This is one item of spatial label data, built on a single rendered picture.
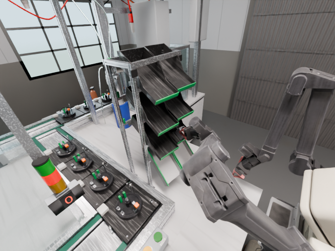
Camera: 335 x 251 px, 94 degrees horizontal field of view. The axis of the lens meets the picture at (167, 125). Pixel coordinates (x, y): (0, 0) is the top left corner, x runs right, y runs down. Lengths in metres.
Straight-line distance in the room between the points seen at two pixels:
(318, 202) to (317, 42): 2.56
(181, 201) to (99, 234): 0.47
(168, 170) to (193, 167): 0.65
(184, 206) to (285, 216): 0.50
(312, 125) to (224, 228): 0.65
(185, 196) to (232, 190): 0.80
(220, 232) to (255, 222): 0.64
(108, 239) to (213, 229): 0.54
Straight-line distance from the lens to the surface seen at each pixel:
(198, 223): 1.03
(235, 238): 1.04
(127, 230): 0.91
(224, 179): 0.31
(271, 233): 0.46
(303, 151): 0.87
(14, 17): 3.94
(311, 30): 3.01
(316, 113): 0.79
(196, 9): 2.04
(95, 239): 1.01
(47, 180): 0.72
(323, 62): 3.06
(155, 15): 1.68
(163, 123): 0.77
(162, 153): 0.85
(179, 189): 1.11
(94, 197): 1.06
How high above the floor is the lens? 1.79
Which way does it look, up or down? 34 degrees down
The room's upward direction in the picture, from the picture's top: 3 degrees counter-clockwise
